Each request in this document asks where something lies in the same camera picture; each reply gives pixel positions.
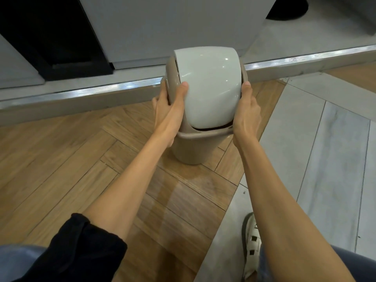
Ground black sleeve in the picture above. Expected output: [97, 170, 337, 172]
[16, 213, 128, 282]

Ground metal floor threshold strip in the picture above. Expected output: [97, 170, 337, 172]
[0, 45, 376, 111]

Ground white shoe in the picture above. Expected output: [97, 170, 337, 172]
[241, 212, 262, 281]

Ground beige plastic trash bin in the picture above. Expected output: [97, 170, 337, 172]
[170, 125, 236, 165]

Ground person's right forearm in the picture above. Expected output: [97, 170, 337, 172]
[239, 138, 356, 282]

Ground person's left hand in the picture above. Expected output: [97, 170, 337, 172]
[152, 77, 189, 148]

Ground beige bin lid white flap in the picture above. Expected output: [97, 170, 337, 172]
[164, 46, 248, 133]

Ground person's left forearm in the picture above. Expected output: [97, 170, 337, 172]
[82, 134, 178, 242]

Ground blue jeans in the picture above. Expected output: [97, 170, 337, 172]
[0, 244, 376, 282]

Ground white cabinet panel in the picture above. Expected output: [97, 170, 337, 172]
[77, 0, 279, 71]

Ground person's right hand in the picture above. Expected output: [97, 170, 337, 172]
[232, 81, 262, 148]

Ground black round object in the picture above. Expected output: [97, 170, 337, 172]
[266, 0, 309, 21]

